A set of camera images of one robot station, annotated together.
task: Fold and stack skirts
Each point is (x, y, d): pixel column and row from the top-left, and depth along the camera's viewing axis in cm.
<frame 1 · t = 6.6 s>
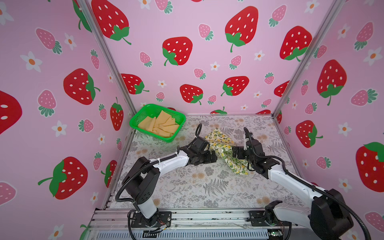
left hand: (213, 159, 87), fingers open
right hand: (237, 148, 86), fingers open
green plastic basket: (153, 110, 117), point 8 cm above the table
tan folded skirt in basket: (164, 125, 110), point 5 cm above the table
lemon print skirt: (222, 145, 92), point 12 cm above the table

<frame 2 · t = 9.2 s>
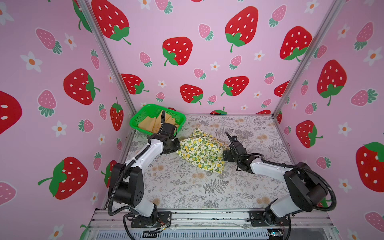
left hand: (178, 147, 90), fingers closed
right hand: (228, 152, 92), fingers open
lemon print skirt: (204, 151, 95), point 7 cm above the table
the other named things where they were.

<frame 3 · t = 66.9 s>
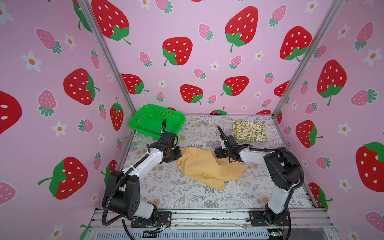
left hand: (180, 154, 89), fingers closed
right hand: (216, 152, 98), fingers open
tan folded skirt in basket: (210, 170, 88), point 5 cm above the table
lemon print skirt: (250, 131, 111), point 3 cm above the table
the other named things where they were.

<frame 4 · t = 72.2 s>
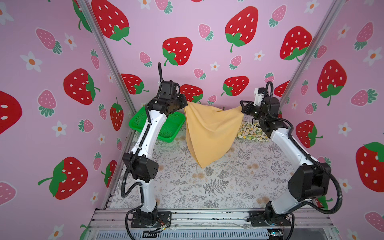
left hand: (186, 99, 81), fingers closed
right hand: (238, 101, 79), fingers closed
tan folded skirt in basket: (211, 132, 88), point 20 cm above the table
the other named things where they were.

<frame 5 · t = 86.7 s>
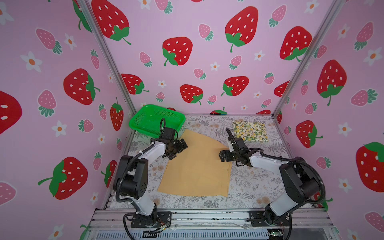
left hand: (185, 149, 94), fingers open
right hand: (223, 154, 94), fingers open
tan folded skirt in basket: (198, 170, 97), on the table
the other named things where they were.

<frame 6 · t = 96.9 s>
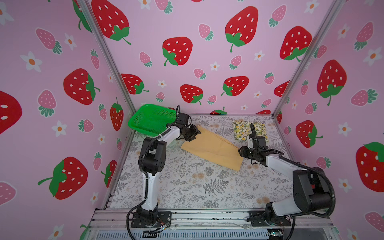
left hand: (201, 133, 100), fingers open
right hand: (239, 150, 93), fingers open
tan folded skirt in basket: (213, 146, 103), point 2 cm above the table
the other named things where they were.

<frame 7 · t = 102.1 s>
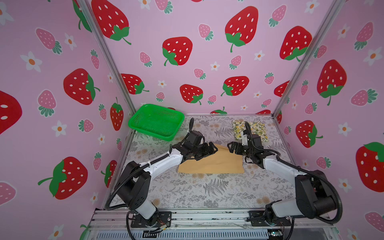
left hand: (214, 151, 83), fingers open
right hand: (231, 146, 90), fingers open
